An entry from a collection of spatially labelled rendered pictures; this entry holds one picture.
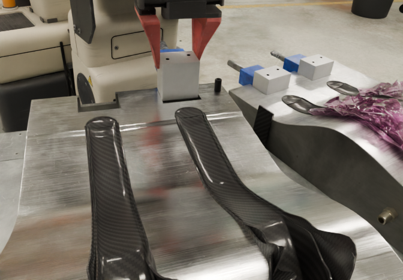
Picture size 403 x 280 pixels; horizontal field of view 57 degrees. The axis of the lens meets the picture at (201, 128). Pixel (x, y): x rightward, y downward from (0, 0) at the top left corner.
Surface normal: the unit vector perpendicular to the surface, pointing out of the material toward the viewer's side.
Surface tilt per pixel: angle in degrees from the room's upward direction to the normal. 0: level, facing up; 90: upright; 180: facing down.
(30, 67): 90
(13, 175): 0
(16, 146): 0
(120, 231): 27
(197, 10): 91
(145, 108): 0
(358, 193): 90
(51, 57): 90
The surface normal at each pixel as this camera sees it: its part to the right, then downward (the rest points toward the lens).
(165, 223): -0.10, -0.99
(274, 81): 0.56, 0.48
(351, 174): -0.83, 0.28
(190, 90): 0.28, 0.57
